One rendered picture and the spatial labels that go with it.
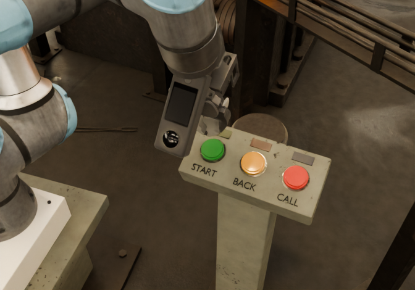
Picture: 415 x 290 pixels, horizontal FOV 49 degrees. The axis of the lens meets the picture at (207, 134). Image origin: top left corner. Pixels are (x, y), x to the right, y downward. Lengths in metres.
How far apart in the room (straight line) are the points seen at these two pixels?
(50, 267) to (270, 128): 0.55
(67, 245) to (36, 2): 0.70
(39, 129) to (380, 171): 1.14
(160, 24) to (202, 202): 1.04
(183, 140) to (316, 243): 0.89
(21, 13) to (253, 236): 0.59
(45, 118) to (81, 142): 0.77
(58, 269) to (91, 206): 0.17
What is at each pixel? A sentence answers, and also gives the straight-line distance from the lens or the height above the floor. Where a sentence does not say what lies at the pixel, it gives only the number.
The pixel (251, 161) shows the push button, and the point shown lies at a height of 0.61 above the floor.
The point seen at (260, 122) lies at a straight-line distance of 0.97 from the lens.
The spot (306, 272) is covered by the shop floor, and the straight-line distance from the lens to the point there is 1.37.
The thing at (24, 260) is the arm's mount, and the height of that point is 0.37.
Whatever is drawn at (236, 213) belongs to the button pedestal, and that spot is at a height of 0.50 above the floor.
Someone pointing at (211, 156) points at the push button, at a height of 0.61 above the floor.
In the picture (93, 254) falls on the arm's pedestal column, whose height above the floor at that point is 0.02.
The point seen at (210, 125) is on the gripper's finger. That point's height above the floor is 0.71.
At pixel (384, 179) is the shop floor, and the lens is 1.63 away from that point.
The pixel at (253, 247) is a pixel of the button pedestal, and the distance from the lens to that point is 0.91.
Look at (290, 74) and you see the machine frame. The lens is 1.85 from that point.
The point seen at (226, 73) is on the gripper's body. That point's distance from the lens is 0.62.
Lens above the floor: 1.18
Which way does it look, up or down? 45 degrees down
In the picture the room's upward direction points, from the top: straight up
